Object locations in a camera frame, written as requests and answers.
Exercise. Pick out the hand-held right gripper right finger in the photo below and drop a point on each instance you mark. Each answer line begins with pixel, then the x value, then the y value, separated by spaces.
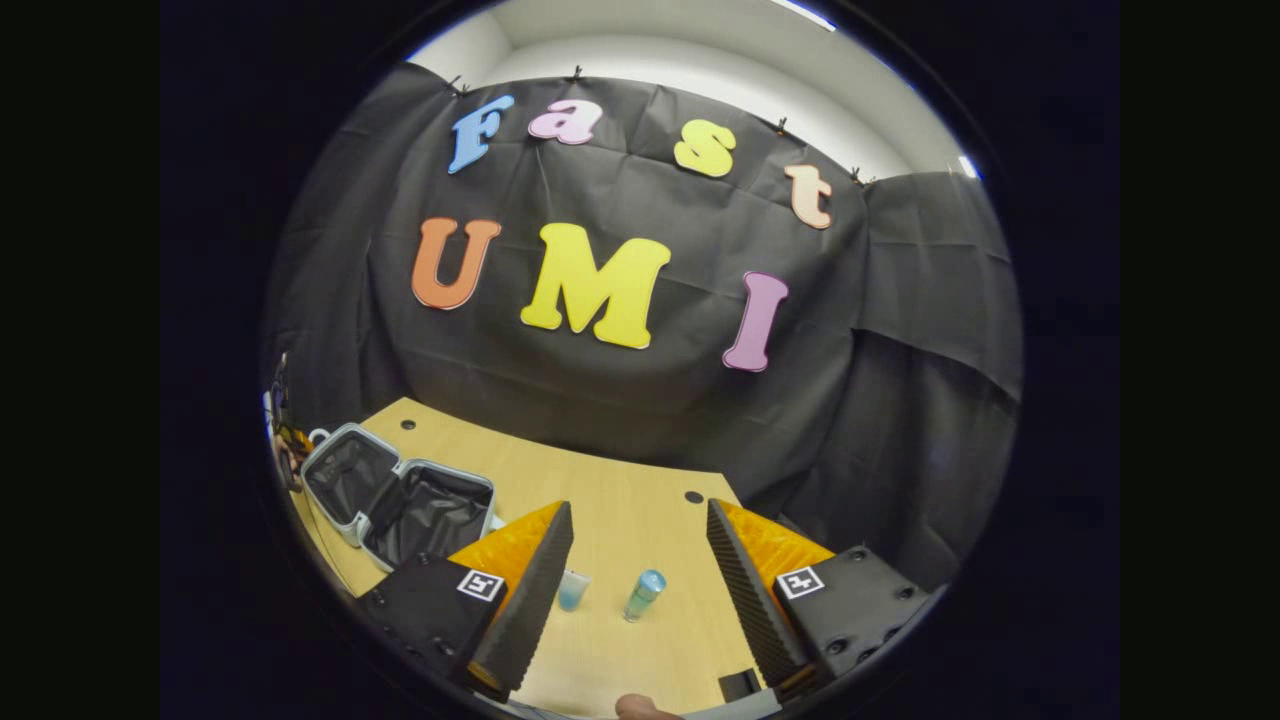
pixel 748 590

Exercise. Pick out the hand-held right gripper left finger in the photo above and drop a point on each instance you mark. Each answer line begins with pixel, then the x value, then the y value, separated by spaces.
pixel 535 590

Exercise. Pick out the white blue skincare tube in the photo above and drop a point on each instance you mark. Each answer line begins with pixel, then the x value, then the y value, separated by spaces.
pixel 572 592

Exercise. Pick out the blue capped clear bottle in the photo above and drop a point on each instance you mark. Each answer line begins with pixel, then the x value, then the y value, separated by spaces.
pixel 643 597

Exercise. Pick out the light blue small suitcase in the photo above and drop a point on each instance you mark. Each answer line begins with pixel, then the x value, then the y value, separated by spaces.
pixel 420 510

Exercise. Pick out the black backdrop cloth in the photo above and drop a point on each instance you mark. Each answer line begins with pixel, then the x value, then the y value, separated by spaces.
pixel 640 400

